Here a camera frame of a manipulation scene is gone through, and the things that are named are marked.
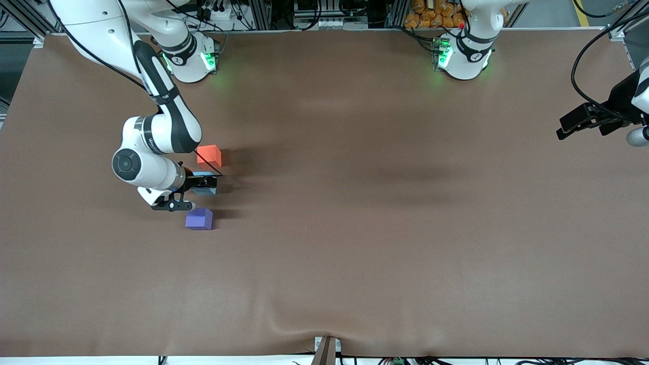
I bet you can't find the orange foam block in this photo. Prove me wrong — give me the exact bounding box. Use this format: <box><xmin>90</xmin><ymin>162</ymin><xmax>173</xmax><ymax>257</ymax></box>
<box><xmin>197</xmin><ymin>144</ymin><xmax>223</xmax><ymax>168</ymax></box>

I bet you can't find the light blue foam block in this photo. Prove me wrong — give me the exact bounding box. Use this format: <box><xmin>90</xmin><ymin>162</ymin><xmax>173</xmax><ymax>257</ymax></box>
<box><xmin>192</xmin><ymin>171</ymin><xmax>219</xmax><ymax>196</ymax></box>

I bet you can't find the aluminium frame post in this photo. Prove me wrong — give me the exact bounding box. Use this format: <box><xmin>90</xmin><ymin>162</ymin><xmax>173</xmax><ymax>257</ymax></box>
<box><xmin>607</xmin><ymin>0</ymin><xmax>649</xmax><ymax>41</ymax></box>
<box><xmin>0</xmin><ymin>0</ymin><xmax>46</xmax><ymax>49</ymax></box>

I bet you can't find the white terminal block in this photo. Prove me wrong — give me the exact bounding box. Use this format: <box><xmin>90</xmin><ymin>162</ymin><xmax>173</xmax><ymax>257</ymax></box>
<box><xmin>314</xmin><ymin>18</ymin><xmax>368</xmax><ymax>30</ymax></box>

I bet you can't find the brown table cloth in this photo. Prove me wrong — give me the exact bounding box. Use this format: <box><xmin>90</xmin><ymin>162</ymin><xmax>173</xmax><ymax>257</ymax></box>
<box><xmin>0</xmin><ymin>28</ymin><xmax>649</xmax><ymax>358</ymax></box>

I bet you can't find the metal table edge bracket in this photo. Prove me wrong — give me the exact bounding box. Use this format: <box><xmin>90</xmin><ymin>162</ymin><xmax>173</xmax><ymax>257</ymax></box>
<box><xmin>312</xmin><ymin>336</ymin><xmax>341</xmax><ymax>365</ymax></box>

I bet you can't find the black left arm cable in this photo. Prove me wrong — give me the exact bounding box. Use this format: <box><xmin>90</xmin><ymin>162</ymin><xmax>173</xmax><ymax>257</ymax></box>
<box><xmin>571</xmin><ymin>0</ymin><xmax>649</xmax><ymax>120</ymax></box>

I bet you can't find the purple foam block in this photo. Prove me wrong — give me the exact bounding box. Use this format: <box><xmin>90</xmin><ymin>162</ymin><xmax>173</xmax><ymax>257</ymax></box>
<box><xmin>185</xmin><ymin>208</ymin><xmax>214</xmax><ymax>231</ymax></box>

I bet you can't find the power strip with plugs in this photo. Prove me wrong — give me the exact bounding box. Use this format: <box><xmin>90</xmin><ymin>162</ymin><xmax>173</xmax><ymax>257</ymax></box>
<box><xmin>198</xmin><ymin>0</ymin><xmax>239</xmax><ymax>22</ymax></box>

